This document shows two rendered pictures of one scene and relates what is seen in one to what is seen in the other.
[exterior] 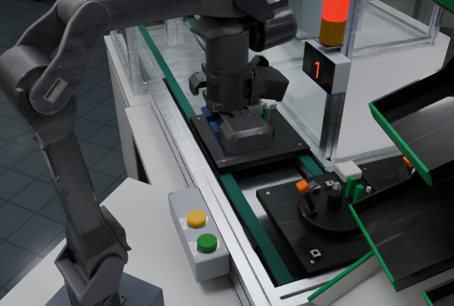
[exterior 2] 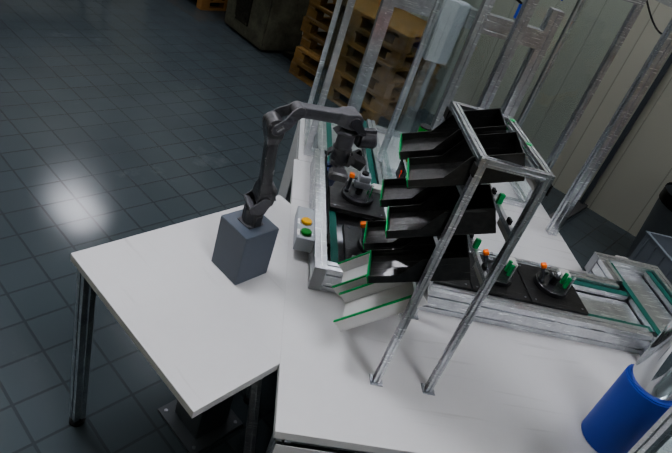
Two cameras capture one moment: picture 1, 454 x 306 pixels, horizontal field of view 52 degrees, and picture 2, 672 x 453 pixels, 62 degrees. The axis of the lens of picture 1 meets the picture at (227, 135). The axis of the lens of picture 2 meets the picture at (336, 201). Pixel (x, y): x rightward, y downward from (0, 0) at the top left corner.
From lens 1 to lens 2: 1.19 m
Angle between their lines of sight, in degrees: 8
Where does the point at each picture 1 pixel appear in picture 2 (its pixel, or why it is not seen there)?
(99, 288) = (258, 208)
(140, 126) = (299, 172)
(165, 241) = (285, 230)
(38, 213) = (198, 213)
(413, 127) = (391, 192)
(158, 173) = (297, 200)
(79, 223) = (263, 179)
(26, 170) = (200, 180)
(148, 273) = not seen: hidden behind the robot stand
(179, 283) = (284, 249)
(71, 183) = (268, 162)
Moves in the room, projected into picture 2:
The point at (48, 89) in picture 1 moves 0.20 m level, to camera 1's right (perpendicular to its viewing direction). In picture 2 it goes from (278, 128) to (341, 154)
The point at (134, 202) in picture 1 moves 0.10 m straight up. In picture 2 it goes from (277, 208) to (283, 188)
